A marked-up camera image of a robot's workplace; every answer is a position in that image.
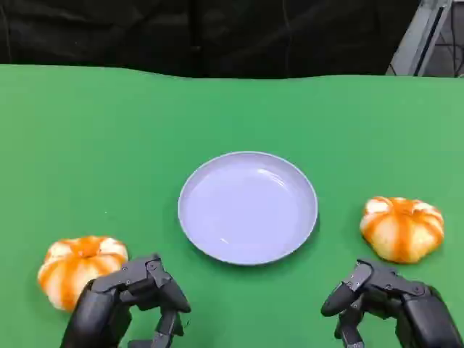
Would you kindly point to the black background curtain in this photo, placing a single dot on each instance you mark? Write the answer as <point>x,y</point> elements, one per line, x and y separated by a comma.
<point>181,32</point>

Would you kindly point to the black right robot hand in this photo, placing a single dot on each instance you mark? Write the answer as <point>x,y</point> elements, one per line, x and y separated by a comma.
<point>420,315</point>

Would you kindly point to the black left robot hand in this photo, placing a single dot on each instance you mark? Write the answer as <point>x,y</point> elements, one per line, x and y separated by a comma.
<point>98,311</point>

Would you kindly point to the grey metal frame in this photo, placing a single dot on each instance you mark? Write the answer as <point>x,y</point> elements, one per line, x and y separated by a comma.
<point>417,36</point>

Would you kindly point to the orange white toy bread roll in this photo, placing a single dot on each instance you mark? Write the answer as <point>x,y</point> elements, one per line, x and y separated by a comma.
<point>72,264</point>
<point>402,232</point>

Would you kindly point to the green table cloth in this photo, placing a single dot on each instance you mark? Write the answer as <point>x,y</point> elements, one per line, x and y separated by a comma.
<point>108,145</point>

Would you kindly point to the lilac plate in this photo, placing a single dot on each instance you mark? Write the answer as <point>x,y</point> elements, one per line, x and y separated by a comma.
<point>246,210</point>

